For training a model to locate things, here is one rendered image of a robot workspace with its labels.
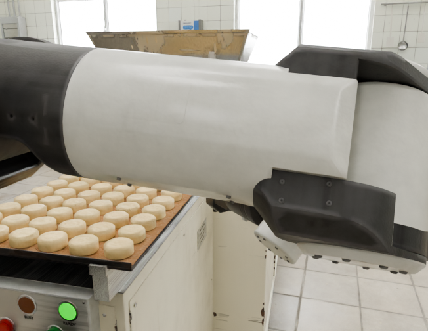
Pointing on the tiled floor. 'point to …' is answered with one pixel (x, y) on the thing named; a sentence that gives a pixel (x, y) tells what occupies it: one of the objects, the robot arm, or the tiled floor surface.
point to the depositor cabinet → (240, 276)
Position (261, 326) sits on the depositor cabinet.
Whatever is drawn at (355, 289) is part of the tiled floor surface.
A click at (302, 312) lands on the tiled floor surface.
